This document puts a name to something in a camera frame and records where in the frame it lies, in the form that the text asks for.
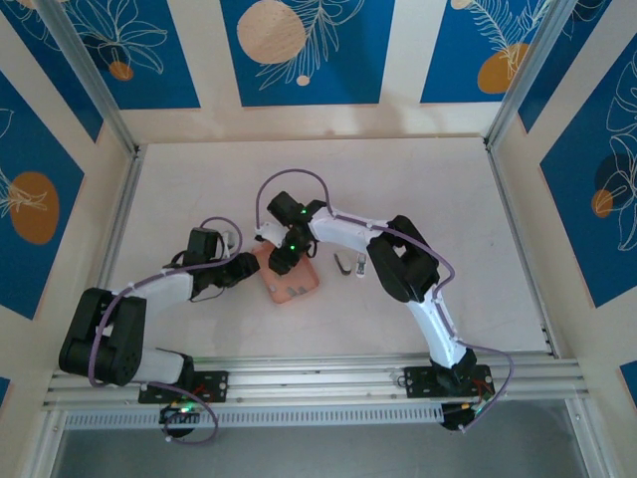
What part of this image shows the aluminium frame leg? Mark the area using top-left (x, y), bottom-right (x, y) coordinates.
top-left (564, 397), bottom-right (616, 478)
top-left (27, 407), bottom-right (69, 478)

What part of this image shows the pink plastic tray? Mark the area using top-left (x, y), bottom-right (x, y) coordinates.
top-left (250, 242), bottom-right (320, 306)

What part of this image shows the aluminium corner post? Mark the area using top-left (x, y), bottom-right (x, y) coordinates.
top-left (37, 0), bottom-right (141, 156)
top-left (483, 0), bottom-right (568, 150)

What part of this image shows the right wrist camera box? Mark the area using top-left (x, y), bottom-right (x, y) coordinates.
top-left (253, 222), bottom-right (289, 249)

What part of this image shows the white slotted cable duct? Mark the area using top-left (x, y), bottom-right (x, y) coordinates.
top-left (62, 402), bottom-right (445, 430)

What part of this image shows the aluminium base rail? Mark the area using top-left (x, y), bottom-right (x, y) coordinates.
top-left (42, 351), bottom-right (592, 412)

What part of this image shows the blue floral wall panel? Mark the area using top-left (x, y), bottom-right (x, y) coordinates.
top-left (539, 47), bottom-right (637, 310)
top-left (47, 0), bottom-right (202, 112)
top-left (517, 0), bottom-right (637, 134)
top-left (0, 69), bottom-right (86, 321)
top-left (220, 0), bottom-right (398, 108)
top-left (0, 0), bottom-right (105, 144)
top-left (419, 0), bottom-right (553, 105)

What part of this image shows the aluminium side rail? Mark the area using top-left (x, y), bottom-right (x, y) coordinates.
top-left (94, 143), bottom-right (149, 295)
top-left (485, 141), bottom-right (561, 359)

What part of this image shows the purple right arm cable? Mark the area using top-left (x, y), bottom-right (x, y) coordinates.
top-left (253, 168), bottom-right (518, 433)

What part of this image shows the black controller board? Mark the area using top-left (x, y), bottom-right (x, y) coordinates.
top-left (158, 401), bottom-right (203, 425)
top-left (440, 400), bottom-right (492, 432)

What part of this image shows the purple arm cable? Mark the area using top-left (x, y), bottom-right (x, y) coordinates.
top-left (88, 216), bottom-right (245, 446)
top-left (253, 168), bottom-right (518, 433)

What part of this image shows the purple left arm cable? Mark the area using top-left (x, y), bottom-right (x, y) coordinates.
top-left (88, 216), bottom-right (245, 446)

